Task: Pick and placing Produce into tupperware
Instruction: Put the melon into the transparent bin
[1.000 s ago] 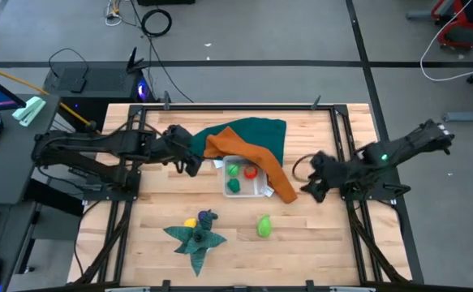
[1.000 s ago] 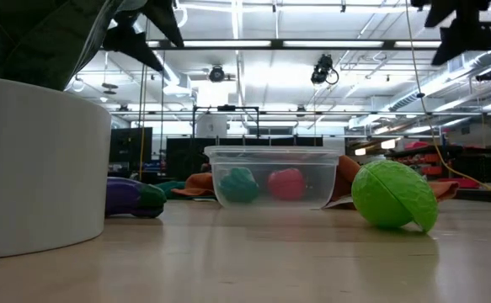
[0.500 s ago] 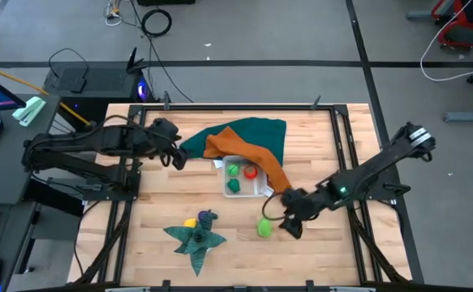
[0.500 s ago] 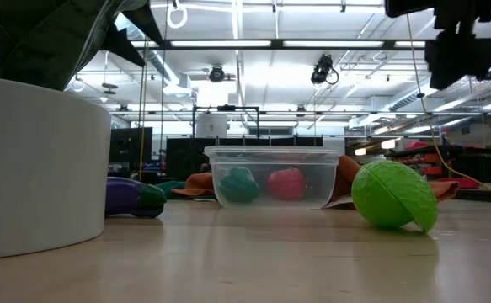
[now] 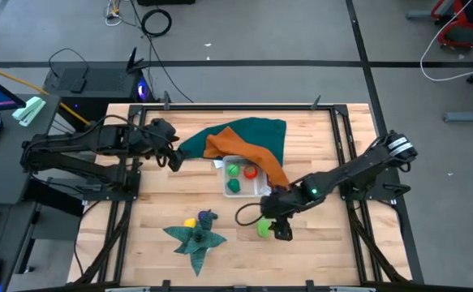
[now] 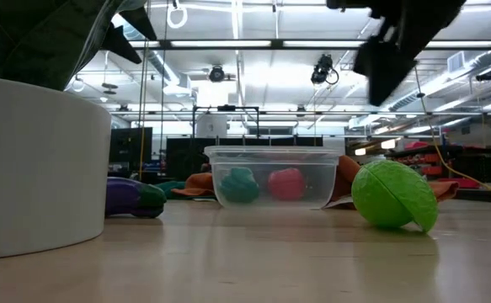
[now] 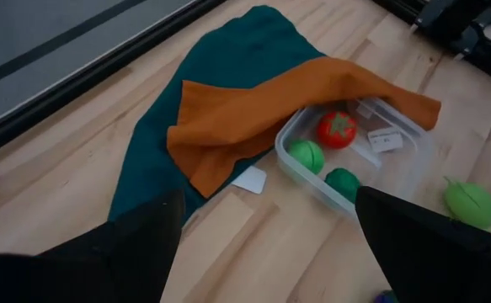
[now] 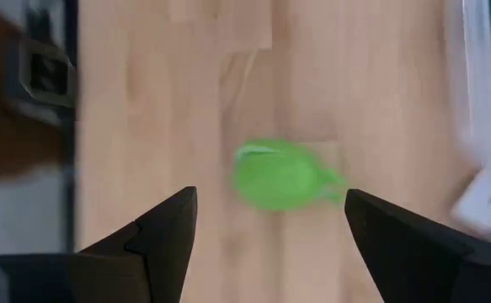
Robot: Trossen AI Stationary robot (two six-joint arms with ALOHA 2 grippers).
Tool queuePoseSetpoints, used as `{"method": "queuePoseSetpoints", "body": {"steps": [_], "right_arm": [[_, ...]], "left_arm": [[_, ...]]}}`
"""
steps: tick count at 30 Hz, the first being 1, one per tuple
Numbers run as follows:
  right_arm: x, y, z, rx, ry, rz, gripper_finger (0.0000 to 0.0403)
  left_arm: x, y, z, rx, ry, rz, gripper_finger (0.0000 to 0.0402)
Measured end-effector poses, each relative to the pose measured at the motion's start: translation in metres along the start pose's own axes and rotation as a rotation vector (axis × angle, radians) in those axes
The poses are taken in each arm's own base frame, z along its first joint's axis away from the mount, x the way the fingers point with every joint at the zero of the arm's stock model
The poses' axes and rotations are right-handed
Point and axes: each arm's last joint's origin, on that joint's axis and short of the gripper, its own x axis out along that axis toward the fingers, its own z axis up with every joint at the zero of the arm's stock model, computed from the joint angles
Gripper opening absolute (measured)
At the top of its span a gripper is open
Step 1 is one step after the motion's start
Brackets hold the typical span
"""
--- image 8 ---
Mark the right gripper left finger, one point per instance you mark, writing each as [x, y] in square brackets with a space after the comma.
[161, 252]

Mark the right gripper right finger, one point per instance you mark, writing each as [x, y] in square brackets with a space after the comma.
[409, 261]

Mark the light green toy pear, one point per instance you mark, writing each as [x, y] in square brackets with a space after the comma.
[279, 181]

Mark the clear plastic tupperware container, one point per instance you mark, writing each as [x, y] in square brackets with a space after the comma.
[476, 63]

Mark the black table frame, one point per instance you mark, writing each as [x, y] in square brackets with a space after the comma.
[70, 126]

